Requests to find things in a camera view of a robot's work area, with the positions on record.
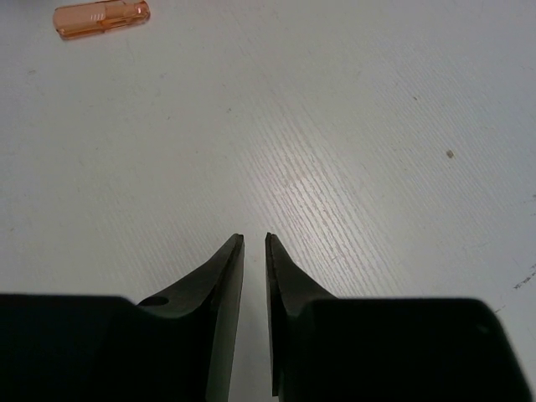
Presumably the orange translucent lead case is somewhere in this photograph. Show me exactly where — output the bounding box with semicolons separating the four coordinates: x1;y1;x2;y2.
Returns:
53;1;151;40

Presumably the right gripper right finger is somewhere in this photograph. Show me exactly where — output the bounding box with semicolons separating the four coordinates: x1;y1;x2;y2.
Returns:
265;233;336;397

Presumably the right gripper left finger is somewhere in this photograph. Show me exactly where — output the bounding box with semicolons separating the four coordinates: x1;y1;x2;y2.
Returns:
138;234;245;401

